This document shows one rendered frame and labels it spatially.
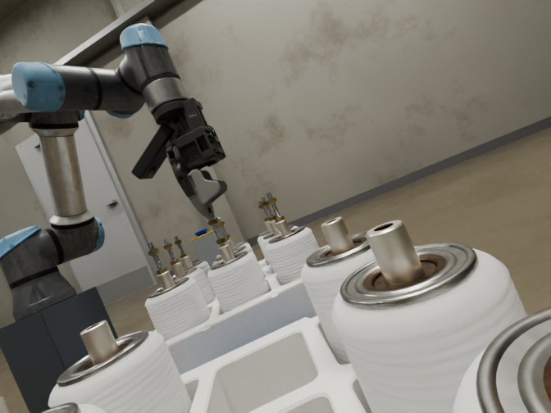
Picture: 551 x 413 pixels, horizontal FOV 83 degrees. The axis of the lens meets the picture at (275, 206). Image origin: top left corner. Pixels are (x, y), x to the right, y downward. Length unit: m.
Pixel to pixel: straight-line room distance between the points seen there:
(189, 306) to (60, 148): 0.65
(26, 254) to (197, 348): 0.66
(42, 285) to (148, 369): 0.80
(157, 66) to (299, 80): 2.58
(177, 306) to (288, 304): 0.19
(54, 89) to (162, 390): 0.49
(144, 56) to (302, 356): 0.53
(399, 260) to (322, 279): 0.10
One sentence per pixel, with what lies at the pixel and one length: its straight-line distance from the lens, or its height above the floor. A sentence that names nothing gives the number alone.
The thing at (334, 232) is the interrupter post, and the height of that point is 0.27.
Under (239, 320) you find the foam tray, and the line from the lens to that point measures 0.54.
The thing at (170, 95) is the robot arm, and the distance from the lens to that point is 0.60.
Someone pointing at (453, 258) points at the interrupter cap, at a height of 0.25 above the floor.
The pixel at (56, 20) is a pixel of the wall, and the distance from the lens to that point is 4.68.
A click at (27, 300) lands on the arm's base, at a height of 0.34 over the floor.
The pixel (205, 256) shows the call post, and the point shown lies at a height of 0.25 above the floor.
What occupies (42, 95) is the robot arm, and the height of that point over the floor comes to 0.62.
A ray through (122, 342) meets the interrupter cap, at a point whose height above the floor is 0.25.
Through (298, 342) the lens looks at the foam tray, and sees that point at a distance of 0.37.
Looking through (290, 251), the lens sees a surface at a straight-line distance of 0.55.
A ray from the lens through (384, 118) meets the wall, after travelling 3.04.
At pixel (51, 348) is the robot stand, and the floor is 0.20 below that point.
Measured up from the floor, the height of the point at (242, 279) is 0.22.
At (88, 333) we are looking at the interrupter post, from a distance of 0.33.
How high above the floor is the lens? 0.32
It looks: 1 degrees down
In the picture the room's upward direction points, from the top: 23 degrees counter-clockwise
